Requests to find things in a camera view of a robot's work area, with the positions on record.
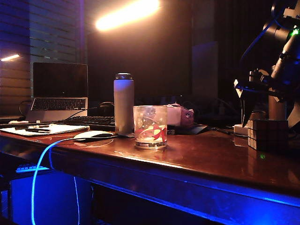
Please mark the white insulated bottle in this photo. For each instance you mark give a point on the white insulated bottle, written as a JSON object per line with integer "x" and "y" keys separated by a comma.
{"x": 123, "y": 105}

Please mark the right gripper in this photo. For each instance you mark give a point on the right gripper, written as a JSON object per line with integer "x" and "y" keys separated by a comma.
{"x": 260, "y": 87}

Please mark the white tissue pack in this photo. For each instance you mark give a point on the white tissue pack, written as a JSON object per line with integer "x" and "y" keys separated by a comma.
{"x": 174, "y": 117}

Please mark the printed glass cup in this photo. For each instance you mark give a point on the printed glass cup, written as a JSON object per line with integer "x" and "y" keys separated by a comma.
{"x": 150, "y": 122}

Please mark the black computer keyboard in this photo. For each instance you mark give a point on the black computer keyboard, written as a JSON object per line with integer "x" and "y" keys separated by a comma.
{"x": 93, "y": 122}

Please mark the crumpled white tissue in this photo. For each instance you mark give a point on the crumpled white tissue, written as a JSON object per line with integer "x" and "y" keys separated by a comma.
{"x": 17, "y": 122}

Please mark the silver laptop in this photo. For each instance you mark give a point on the silver laptop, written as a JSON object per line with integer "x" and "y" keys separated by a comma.
{"x": 58, "y": 79}

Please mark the silver pen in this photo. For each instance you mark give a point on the silver pen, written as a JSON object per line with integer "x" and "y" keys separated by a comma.
{"x": 23, "y": 127}

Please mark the white computer tower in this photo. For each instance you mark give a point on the white computer tower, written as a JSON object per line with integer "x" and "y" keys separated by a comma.
{"x": 54, "y": 199}

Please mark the white computer mouse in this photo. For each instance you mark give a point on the white computer mouse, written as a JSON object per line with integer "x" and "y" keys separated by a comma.
{"x": 93, "y": 134}

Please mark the white paper notepad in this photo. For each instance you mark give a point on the white paper notepad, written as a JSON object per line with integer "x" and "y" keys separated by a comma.
{"x": 65, "y": 129}

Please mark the brown metal bottle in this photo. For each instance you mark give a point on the brown metal bottle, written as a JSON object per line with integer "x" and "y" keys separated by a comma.
{"x": 276, "y": 107}

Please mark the white power adapter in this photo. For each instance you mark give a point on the white power adapter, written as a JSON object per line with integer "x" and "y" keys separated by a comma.
{"x": 240, "y": 130}

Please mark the black headphones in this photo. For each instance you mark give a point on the black headphones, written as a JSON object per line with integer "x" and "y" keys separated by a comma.
{"x": 103, "y": 110}

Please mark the small brown jar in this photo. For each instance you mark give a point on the small brown jar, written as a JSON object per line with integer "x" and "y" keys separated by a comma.
{"x": 257, "y": 115}

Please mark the black pen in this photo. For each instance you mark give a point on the black pen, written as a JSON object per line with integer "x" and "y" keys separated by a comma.
{"x": 39, "y": 130}

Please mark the blue lit keyboard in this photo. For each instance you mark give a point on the blue lit keyboard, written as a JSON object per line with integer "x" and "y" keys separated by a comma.
{"x": 31, "y": 168}

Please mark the long ceiling light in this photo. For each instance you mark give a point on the long ceiling light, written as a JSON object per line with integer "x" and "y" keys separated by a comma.
{"x": 126, "y": 15}

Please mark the Rubik's cube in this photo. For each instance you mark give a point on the Rubik's cube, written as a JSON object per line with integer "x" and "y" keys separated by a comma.
{"x": 269, "y": 136}

